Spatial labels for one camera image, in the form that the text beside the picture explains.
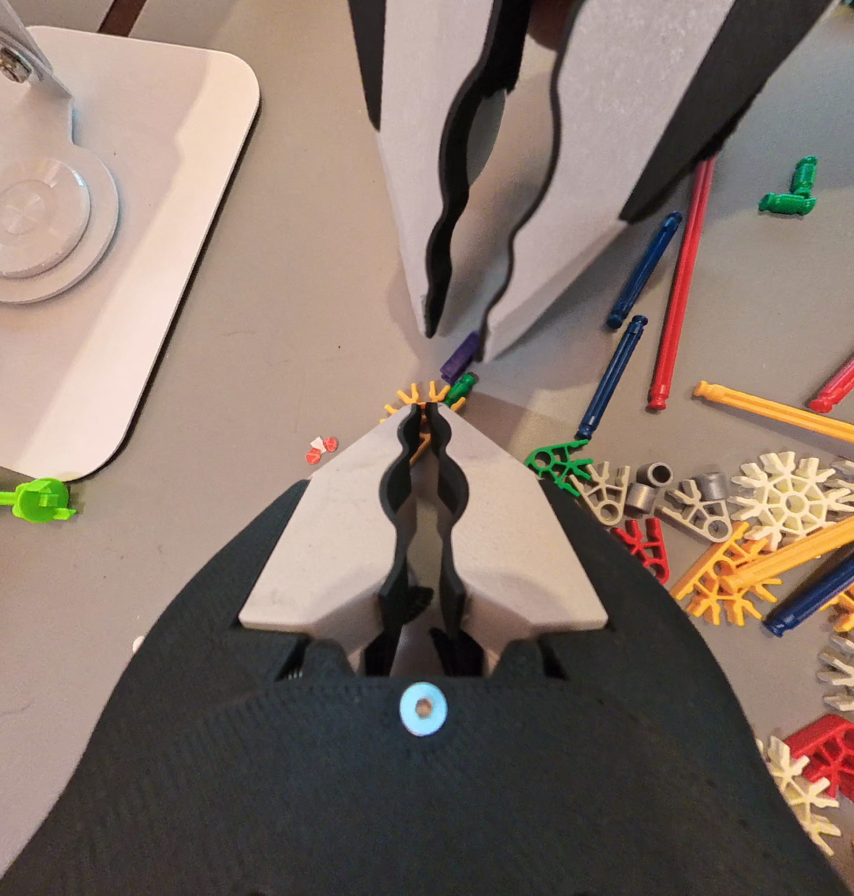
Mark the yellow toy connector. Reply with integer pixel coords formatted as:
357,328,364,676
379,383,450,469

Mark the pile of colourful toy connectors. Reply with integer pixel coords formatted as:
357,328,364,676
570,451,854,858

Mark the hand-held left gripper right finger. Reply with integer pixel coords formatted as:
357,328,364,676
426,404,609,676

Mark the purple toy clip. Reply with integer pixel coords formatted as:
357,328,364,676
439,331,483,385

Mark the red long toy rod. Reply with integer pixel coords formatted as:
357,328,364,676
646,157,718,412

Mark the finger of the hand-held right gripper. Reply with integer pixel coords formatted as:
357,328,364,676
378,0,533,339
483,0,737,363

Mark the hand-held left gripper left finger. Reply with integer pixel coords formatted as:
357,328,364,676
238,404,424,676

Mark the green toy connector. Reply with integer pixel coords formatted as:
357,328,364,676
525,440,592,498

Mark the lime green toy spool piece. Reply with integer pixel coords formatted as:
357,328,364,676
0,478,78,524

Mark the white stand base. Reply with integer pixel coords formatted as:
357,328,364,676
0,27,261,483

